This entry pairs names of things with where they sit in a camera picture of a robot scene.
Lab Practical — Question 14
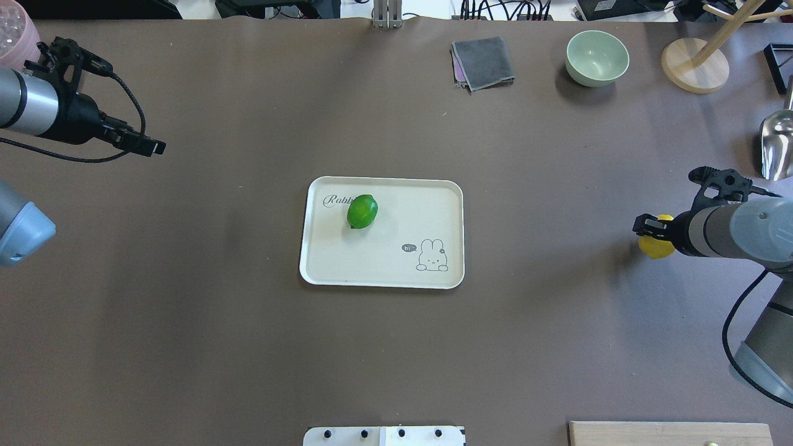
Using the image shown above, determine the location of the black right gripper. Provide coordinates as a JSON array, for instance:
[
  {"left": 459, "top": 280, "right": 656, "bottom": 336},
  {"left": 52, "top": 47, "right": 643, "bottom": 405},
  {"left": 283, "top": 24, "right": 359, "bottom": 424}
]
[{"left": 633, "top": 212, "right": 693, "bottom": 256}]

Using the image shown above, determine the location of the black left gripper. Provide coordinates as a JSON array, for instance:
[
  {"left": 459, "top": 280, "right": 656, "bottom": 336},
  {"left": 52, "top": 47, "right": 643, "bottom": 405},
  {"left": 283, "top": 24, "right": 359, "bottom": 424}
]
[{"left": 52, "top": 93, "right": 166, "bottom": 156}]

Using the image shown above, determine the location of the yellow lemon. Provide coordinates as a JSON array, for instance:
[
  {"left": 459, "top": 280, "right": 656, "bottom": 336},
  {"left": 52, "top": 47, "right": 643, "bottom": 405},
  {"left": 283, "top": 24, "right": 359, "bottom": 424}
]
[{"left": 633, "top": 214, "right": 676, "bottom": 260}]

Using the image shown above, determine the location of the green lime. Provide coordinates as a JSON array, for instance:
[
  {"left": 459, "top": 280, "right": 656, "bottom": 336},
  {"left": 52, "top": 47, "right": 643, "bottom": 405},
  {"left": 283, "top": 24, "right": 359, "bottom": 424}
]
[{"left": 346, "top": 195, "right": 379, "bottom": 229}]

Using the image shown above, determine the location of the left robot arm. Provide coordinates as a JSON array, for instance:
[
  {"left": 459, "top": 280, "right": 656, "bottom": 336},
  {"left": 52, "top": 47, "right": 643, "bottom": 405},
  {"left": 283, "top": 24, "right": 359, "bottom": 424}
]
[{"left": 1, "top": 67, "right": 166, "bottom": 266}]

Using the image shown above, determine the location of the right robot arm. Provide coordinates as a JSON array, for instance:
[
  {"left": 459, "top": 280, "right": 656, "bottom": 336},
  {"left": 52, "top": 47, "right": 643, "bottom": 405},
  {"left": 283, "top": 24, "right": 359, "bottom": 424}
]
[{"left": 632, "top": 196, "right": 792, "bottom": 408}]

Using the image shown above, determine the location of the cream rabbit tray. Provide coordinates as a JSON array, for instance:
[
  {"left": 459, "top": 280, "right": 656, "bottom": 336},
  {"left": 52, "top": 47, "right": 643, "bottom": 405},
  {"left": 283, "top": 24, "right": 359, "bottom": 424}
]
[{"left": 299, "top": 176, "right": 465, "bottom": 290}]

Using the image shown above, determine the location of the pink bowl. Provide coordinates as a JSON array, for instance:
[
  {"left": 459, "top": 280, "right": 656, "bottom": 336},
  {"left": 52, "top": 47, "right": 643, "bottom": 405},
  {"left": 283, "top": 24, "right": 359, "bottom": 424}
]
[{"left": 1, "top": 1, "right": 40, "bottom": 71}]

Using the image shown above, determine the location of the metal scoop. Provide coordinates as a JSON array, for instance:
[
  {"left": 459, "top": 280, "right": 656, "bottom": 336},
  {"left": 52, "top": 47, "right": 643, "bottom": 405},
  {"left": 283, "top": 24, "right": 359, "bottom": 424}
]
[{"left": 761, "top": 76, "right": 792, "bottom": 181}]

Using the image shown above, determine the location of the wooden mug tree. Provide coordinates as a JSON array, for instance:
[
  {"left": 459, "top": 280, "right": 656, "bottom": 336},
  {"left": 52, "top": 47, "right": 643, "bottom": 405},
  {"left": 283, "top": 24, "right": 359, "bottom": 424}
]
[{"left": 660, "top": 1, "right": 792, "bottom": 94}]

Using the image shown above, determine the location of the green bowl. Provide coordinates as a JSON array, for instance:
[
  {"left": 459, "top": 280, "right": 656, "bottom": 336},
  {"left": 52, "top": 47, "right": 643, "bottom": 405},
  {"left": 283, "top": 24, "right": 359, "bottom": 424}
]
[{"left": 564, "top": 29, "right": 631, "bottom": 87}]

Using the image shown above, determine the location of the black glass rack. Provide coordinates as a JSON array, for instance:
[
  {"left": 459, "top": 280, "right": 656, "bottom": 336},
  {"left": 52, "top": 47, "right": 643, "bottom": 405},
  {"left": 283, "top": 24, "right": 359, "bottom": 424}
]
[{"left": 763, "top": 43, "right": 792, "bottom": 94}]

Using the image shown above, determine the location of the wooden cutting board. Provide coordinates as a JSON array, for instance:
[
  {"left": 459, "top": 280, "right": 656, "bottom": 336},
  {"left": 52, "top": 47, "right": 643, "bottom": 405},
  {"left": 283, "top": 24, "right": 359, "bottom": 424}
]
[{"left": 567, "top": 421, "right": 774, "bottom": 445}]

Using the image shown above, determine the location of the grey folded cloth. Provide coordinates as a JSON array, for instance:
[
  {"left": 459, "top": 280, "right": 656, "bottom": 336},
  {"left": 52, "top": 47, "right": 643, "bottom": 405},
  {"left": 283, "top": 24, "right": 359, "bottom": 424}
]
[{"left": 450, "top": 37, "right": 515, "bottom": 92}]

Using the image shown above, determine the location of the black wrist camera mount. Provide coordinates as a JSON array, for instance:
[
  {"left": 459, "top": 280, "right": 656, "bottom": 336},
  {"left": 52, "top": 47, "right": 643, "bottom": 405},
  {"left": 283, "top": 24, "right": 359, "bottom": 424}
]
[{"left": 688, "top": 166, "right": 781, "bottom": 214}]

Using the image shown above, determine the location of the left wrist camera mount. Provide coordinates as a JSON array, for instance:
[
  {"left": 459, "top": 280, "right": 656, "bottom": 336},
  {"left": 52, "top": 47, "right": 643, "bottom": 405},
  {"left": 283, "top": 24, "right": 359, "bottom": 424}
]
[{"left": 24, "top": 37, "right": 115, "bottom": 93}]

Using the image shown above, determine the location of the black camera cable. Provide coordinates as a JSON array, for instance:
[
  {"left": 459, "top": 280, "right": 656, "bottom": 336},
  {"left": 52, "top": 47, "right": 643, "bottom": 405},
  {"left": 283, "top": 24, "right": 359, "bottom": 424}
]
[{"left": 721, "top": 266, "right": 793, "bottom": 409}]

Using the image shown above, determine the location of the aluminium frame post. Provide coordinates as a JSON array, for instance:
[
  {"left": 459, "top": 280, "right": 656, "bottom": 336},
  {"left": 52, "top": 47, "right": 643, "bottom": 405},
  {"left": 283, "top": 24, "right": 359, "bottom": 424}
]
[{"left": 372, "top": 0, "right": 404, "bottom": 29}]

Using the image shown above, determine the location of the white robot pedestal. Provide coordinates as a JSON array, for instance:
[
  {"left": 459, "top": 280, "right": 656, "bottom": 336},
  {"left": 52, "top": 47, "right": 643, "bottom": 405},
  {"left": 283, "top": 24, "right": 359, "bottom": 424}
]
[{"left": 302, "top": 424, "right": 467, "bottom": 445}]

